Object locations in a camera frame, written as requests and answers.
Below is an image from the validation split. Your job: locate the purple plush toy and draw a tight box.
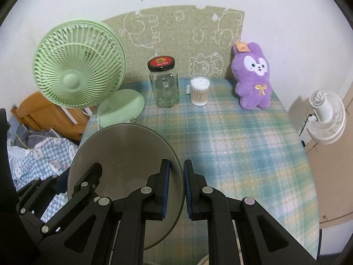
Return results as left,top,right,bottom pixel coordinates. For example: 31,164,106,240
231,41,273,110

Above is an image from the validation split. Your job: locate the wooden chair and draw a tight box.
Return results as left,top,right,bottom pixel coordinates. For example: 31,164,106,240
11,91,96,141

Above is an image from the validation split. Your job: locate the green printed wall mat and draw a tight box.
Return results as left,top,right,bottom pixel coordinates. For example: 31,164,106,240
101,5,246,86

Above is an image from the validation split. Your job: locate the white standing fan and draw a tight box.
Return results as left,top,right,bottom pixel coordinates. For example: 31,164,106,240
299,90,346,145

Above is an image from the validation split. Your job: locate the large floral ceramic bowl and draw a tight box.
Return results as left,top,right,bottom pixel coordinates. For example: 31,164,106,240
67,123,185,250

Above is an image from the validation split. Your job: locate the blue checked printed blanket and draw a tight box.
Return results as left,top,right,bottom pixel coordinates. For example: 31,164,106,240
7,135,80,221

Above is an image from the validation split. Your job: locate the cotton swab container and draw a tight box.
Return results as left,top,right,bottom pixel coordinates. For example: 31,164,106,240
190,76,210,107

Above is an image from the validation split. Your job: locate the green desk fan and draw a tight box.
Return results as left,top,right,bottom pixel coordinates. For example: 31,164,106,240
33,19,146,129

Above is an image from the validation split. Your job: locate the glass jar with black lid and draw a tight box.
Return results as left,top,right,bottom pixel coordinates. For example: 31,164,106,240
147,56,180,108

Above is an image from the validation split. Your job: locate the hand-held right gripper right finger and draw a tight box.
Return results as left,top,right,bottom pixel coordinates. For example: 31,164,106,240
184,159,317,265

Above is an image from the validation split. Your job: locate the black fan cable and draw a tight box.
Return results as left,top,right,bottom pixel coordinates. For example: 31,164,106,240
299,113,315,137

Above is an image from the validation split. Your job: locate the beige board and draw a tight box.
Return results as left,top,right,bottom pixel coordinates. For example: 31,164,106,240
303,80,353,229

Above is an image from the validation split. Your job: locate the grey blue striped cloth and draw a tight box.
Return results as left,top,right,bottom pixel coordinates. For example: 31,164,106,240
6,113,72,150

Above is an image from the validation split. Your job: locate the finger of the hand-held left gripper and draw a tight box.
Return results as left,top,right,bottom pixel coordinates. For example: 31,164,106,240
17,172,68,218
66,163,103,209

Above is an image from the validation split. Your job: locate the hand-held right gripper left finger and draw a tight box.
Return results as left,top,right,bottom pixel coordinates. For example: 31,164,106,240
39,159,170,265

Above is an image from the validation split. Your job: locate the plaid tablecloth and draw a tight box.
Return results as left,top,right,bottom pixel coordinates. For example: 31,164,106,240
80,77,320,265

